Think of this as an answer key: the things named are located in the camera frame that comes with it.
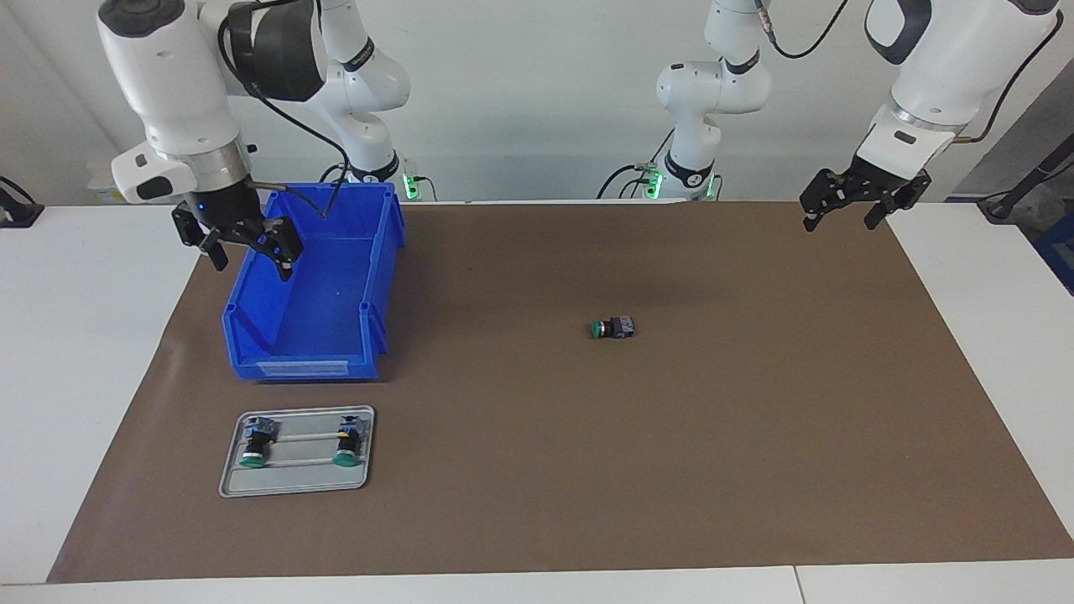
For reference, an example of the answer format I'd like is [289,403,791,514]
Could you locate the blue plastic storage bin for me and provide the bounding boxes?
[222,182,408,383]

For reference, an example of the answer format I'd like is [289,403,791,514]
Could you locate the green push button, yellow label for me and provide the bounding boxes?
[331,416,363,467]

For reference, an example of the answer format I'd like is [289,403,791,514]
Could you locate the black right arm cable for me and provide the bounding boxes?
[218,17,352,221]

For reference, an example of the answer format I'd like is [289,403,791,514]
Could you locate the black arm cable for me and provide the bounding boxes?
[755,0,1062,143]
[218,17,352,221]

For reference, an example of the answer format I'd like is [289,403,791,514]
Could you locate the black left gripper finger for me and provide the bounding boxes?
[864,170,932,230]
[799,169,857,232]

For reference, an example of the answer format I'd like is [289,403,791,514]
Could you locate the brown table mat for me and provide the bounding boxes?
[46,200,1074,584]

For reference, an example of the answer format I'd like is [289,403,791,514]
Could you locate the black stand pole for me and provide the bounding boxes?
[978,134,1074,223]

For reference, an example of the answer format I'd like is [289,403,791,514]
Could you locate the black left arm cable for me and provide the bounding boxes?
[755,0,1062,143]

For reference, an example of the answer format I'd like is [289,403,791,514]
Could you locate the black clamp mount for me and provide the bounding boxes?
[0,176,44,229]

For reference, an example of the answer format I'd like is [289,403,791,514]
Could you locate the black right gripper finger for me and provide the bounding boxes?
[172,206,229,272]
[248,216,303,282]

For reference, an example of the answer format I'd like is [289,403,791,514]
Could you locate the blue crate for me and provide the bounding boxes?
[1036,210,1074,294]

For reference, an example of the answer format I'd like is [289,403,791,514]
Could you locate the silver metal tray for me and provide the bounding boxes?
[218,405,376,499]

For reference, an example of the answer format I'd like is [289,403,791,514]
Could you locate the black base cable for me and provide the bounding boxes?
[597,126,676,200]

